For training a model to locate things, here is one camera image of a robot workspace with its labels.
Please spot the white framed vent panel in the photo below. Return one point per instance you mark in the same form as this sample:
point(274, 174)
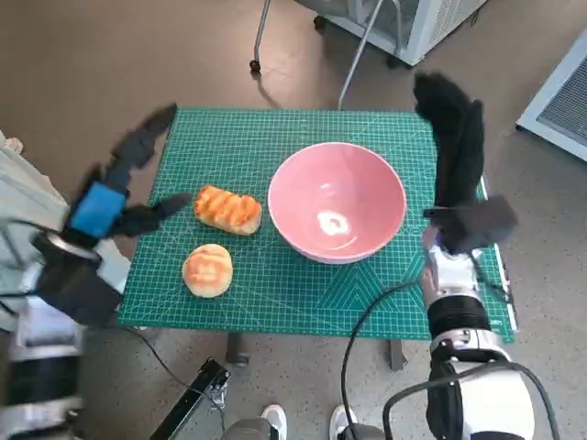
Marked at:
point(564, 105)

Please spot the grey table leg bracket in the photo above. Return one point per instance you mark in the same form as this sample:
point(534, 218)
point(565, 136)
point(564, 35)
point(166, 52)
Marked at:
point(236, 350)
point(398, 355)

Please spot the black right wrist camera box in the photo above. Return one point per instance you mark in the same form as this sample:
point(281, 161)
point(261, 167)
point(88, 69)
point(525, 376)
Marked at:
point(490, 220)

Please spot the long striped toy bread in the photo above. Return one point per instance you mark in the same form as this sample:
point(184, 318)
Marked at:
point(227, 211)

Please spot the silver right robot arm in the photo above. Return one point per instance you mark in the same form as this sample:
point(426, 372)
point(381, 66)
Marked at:
point(458, 316)

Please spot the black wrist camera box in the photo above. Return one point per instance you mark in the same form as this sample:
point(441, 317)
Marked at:
point(490, 220)
point(78, 293)

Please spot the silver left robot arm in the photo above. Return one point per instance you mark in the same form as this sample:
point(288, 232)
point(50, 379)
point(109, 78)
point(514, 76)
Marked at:
point(41, 366)

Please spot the green cutting mat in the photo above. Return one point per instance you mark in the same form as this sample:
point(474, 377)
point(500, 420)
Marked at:
point(275, 302)

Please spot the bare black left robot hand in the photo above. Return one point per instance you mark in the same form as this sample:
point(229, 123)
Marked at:
point(98, 206)

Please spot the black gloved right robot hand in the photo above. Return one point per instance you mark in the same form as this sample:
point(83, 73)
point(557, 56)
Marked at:
point(458, 151)

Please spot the round toy bread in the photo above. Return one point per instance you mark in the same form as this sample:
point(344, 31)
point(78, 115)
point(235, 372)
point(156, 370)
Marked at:
point(207, 270)

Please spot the metal chair leg with caster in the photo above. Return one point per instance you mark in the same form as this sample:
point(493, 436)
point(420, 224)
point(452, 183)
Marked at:
point(259, 36)

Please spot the white vented appliance on casters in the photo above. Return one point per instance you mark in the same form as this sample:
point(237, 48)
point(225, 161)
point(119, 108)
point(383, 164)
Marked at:
point(413, 27)

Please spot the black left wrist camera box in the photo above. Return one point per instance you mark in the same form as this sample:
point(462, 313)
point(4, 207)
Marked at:
point(78, 293)

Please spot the black metal stand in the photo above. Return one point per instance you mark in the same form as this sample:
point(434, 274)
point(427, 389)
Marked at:
point(197, 389)

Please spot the pink bowl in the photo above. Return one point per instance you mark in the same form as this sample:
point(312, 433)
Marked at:
point(337, 201)

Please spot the person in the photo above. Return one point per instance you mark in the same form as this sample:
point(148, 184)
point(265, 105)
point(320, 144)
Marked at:
point(23, 192)

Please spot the bent metal chair leg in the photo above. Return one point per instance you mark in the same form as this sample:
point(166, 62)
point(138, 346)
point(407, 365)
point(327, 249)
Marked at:
point(355, 59)

